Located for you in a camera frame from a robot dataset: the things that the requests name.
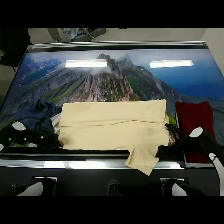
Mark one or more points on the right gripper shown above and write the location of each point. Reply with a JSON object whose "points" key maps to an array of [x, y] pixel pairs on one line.
{"points": [[168, 152]]}

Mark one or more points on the cream T-shirt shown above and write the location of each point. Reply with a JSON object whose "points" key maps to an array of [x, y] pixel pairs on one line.
{"points": [[113, 126]]}

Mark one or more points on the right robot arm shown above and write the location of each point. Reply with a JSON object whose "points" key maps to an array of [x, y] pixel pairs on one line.
{"points": [[204, 144]]}

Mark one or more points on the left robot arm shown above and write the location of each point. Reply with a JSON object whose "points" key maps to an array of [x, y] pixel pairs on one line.
{"points": [[20, 137]]}

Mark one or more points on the red garment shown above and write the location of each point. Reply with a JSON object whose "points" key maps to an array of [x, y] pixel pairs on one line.
{"points": [[195, 116]]}

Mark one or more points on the heap of clothes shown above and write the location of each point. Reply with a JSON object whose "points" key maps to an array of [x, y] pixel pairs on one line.
{"points": [[80, 33]]}

